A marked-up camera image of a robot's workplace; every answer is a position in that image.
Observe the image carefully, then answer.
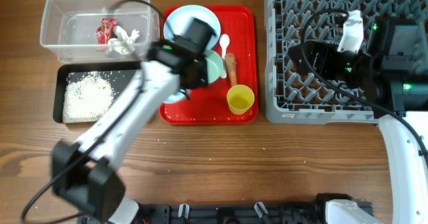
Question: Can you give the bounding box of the green bowl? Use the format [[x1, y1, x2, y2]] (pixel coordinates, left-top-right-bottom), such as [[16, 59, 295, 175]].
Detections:
[[204, 49, 223, 84]]

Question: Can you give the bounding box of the small light blue bowl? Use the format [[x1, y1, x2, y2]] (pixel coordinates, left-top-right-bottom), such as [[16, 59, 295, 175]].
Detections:
[[163, 89, 189, 104]]

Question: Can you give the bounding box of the yellow cup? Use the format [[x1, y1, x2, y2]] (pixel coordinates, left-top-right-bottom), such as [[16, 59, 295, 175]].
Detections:
[[227, 84, 255, 115]]

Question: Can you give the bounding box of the white rice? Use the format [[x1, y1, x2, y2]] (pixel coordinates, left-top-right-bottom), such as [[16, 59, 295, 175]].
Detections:
[[62, 72, 114, 124]]

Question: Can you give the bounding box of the red candy wrapper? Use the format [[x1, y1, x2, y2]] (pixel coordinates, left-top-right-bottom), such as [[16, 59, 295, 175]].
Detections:
[[96, 18, 117, 44]]

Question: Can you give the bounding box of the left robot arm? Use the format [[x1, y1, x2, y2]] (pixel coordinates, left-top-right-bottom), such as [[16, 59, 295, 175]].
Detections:
[[51, 18, 215, 223]]

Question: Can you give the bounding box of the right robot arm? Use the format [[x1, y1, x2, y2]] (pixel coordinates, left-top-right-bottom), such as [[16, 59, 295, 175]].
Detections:
[[288, 17, 427, 223]]

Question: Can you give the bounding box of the grey dishwasher rack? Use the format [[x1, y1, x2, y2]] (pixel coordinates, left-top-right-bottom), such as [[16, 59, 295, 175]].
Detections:
[[264, 0, 427, 124]]

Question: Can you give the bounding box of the clear plastic waste bin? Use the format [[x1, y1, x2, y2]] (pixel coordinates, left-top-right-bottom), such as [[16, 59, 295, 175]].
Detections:
[[39, 0, 160, 64]]

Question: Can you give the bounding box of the red serving tray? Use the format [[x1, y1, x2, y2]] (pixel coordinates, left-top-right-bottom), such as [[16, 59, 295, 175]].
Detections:
[[159, 5, 259, 125]]

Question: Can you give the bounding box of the white plastic spoon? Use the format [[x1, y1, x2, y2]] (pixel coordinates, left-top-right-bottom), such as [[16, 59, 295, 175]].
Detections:
[[219, 33, 230, 79]]

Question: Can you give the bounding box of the large light blue plate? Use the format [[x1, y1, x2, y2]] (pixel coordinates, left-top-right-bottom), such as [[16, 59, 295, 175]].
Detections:
[[163, 5, 221, 49]]

